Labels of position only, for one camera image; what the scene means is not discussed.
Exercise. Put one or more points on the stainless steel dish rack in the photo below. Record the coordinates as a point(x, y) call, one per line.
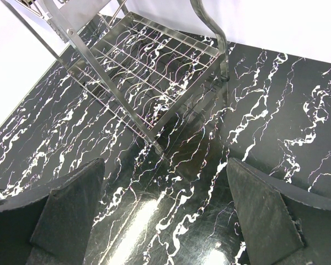
point(149, 68)

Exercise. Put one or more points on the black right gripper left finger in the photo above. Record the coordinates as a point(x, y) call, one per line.
point(51, 223)

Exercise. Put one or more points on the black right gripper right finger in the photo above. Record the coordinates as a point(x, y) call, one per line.
point(280, 223)

